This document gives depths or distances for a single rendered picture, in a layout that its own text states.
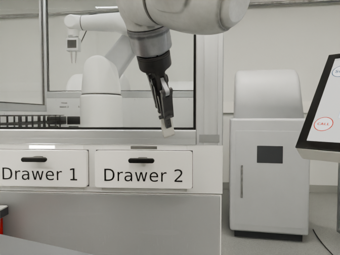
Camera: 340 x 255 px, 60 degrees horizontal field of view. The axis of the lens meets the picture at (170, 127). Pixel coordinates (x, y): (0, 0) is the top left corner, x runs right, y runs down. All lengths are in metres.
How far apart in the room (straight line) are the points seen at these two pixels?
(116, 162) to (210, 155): 0.28
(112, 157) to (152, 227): 0.25
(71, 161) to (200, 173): 0.39
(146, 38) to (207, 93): 0.33
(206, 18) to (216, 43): 0.46
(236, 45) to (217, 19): 3.74
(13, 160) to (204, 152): 0.58
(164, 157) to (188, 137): 0.09
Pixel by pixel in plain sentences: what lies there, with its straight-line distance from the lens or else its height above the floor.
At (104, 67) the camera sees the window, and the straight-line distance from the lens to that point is 0.94.
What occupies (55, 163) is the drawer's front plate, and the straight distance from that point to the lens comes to 0.95.
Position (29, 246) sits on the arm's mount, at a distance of 0.49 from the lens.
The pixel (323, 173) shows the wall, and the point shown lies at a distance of 4.40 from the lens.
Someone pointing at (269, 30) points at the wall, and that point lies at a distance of 4.28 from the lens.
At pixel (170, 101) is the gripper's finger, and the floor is 1.07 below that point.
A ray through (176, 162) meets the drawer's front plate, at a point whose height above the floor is 0.90.
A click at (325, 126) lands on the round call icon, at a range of 0.75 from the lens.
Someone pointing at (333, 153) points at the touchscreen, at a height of 0.96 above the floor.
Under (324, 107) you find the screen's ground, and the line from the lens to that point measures 0.79.
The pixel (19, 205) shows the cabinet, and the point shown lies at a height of 0.75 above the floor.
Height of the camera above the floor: 1.04
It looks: 3 degrees down
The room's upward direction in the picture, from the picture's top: straight up
